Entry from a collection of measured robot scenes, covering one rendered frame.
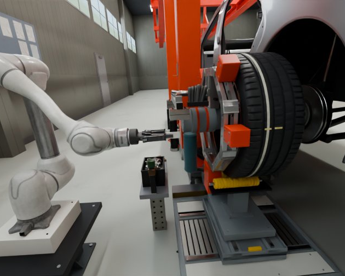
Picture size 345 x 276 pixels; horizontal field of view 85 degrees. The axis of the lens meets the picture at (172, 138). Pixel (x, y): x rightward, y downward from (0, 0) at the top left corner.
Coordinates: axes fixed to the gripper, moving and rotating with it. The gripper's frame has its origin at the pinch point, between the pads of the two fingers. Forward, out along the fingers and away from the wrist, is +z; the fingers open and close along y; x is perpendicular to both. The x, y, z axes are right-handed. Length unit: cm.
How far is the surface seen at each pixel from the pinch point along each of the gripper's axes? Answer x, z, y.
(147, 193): -38.0, -16.5, -10.0
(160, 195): -39.0, -9.0, -8.7
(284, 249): -67, 57, 10
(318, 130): -4, 72, 0
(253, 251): -67, 40, 10
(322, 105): 9, 72, -1
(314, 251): -77, 79, 5
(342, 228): -83, 117, -14
